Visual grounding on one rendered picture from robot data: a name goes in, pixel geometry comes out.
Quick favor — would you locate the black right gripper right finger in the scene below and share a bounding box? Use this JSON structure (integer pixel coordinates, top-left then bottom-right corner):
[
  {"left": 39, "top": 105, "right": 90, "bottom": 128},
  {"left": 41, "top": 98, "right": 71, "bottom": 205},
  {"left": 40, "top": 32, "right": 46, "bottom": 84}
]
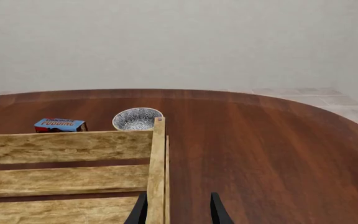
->
[{"left": 210, "top": 192, "right": 236, "bottom": 224}]

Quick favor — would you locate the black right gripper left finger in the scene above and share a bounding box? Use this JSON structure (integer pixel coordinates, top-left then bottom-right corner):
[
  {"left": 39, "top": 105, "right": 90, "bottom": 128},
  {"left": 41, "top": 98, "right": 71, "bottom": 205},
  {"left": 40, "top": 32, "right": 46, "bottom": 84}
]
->
[{"left": 124, "top": 192, "right": 149, "bottom": 224}]

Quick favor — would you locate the wooden slat tray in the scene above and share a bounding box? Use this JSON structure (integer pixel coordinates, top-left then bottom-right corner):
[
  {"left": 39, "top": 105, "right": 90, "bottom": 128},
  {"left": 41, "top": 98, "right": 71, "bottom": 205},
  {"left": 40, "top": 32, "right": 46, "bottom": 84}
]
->
[{"left": 0, "top": 116, "right": 170, "bottom": 224}]

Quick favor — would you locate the patterned blue-white bowl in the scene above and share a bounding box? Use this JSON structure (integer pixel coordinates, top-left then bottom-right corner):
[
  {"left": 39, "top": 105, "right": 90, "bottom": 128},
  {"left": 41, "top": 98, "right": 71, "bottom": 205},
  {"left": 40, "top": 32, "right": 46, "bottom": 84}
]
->
[{"left": 112, "top": 106, "right": 164, "bottom": 133}]

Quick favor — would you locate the blue chocolate pudding box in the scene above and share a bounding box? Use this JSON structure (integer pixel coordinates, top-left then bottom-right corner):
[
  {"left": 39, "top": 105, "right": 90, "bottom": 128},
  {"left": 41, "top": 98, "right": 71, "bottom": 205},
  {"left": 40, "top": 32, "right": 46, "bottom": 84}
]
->
[{"left": 34, "top": 118, "right": 88, "bottom": 134}]

